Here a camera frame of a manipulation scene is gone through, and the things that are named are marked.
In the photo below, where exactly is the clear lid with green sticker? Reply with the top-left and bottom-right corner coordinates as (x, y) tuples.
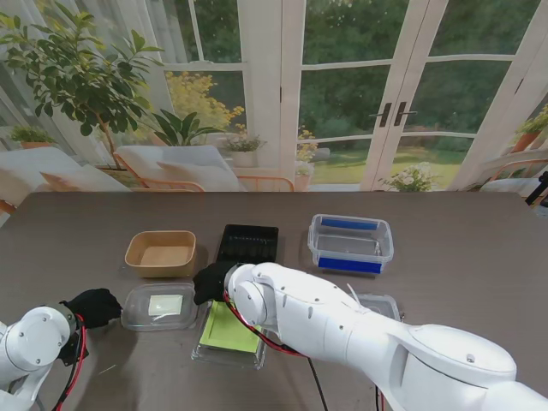
(190, 298), (269, 371)

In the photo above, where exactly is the printed sunroom backdrop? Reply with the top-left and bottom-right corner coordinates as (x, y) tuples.
(0, 0), (548, 215)

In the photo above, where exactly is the brown kraft paper container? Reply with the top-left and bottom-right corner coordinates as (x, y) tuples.
(124, 229), (198, 279)

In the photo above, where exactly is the red cable on arm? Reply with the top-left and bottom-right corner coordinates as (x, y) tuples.
(222, 290), (313, 359)
(53, 314), (89, 411)

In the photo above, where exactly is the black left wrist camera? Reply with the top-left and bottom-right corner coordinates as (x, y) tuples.
(59, 333), (90, 369)

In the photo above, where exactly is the clear lid with white label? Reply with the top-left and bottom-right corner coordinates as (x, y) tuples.
(121, 282), (202, 332)

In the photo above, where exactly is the red cable on left arm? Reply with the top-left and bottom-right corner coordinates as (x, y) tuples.
(53, 314), (89, 411)

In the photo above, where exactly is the black plastic tray container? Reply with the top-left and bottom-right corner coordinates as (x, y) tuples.
(216, 223), (280, 265)

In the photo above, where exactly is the red cable on right arm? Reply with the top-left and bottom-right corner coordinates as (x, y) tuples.
(222, 290), (313, 359)

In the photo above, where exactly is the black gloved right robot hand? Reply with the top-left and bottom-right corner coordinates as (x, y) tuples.
(192, 260), (239, 306)

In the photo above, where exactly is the clear container with blue clips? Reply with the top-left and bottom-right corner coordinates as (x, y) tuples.
(307, 213), (395, 277)

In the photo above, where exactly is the black tripod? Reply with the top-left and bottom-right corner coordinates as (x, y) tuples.
(525, 170), (548, 206)

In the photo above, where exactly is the clear flat plastic lid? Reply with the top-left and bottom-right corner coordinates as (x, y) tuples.
(350, 293), (403, 323)

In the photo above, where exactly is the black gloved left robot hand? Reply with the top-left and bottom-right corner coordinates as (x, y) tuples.
(59, 288), (124, 331)

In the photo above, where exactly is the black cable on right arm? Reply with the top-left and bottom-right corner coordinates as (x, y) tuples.
(307, 354), (331, 411)

